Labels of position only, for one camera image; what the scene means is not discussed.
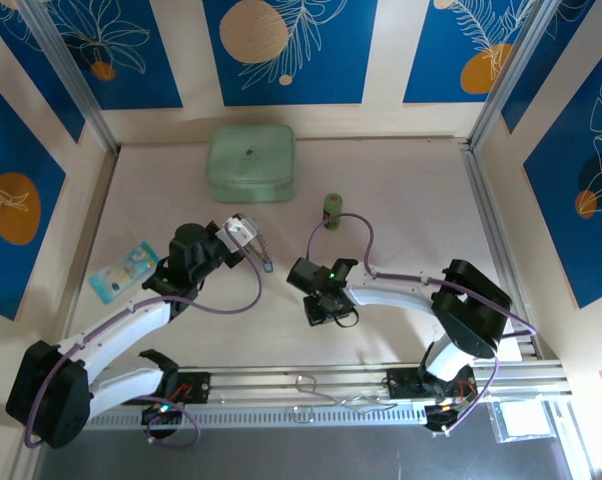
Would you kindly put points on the aluminium mounting rail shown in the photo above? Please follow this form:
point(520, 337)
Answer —
point(256, 380)

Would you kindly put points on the green cylindrical can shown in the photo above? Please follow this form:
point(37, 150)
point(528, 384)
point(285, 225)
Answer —
point(332, 205)

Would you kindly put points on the large metal keyring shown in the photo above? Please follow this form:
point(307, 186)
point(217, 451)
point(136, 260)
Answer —
point(266, 247)

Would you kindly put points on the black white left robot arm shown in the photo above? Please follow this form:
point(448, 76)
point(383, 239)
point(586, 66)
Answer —
point(51, 395)

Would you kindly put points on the mint green square case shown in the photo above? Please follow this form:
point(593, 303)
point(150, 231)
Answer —
point(251, 160)

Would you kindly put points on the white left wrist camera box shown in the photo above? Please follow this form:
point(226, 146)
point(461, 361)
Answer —
point(238, 231)

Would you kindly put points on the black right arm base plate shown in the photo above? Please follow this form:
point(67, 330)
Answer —
point(400, 385)

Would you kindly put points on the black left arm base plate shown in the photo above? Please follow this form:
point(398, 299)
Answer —
point(198, 387)

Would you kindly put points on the blue white wipes packet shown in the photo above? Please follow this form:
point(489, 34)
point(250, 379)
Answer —
point(123, 267)

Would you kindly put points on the blue floral wall panel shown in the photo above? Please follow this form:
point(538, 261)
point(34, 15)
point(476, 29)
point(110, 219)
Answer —
point(431, 60)
point(331, 75)
point(11, 150)
point(551, 65)
point(556, 225)
point(46, 80)
point(131, 75)

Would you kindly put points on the aluminium table side rail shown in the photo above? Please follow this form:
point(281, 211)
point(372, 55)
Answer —
point(103, 200)
point(481, 190)

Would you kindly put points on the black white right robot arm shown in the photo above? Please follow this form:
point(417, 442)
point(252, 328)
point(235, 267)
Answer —
point(471, 310)

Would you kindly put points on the blue key tag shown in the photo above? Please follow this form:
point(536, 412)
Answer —
point(268, 267)

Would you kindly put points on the aluminium frame post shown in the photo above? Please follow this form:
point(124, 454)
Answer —
point(517, 75)
point(72, 75)

